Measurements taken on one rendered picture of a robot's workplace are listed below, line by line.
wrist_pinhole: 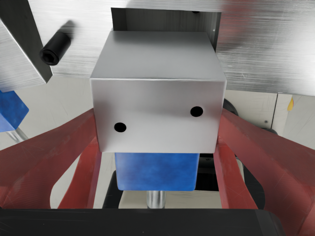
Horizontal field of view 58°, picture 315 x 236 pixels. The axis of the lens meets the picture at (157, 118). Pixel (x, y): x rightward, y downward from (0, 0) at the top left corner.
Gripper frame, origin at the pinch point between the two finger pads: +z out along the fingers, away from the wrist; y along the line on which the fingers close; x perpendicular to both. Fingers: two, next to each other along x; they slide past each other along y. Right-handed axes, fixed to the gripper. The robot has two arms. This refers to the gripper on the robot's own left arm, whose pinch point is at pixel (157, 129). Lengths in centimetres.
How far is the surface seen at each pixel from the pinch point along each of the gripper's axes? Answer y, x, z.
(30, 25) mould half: 9.7, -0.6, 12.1
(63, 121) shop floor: 52, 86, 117
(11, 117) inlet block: 12.8, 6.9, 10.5
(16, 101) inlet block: 12.7, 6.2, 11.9
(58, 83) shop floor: 48, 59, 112
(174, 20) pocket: -1.0, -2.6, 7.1
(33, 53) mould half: 9.5, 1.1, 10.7
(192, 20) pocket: -2.0, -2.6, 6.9
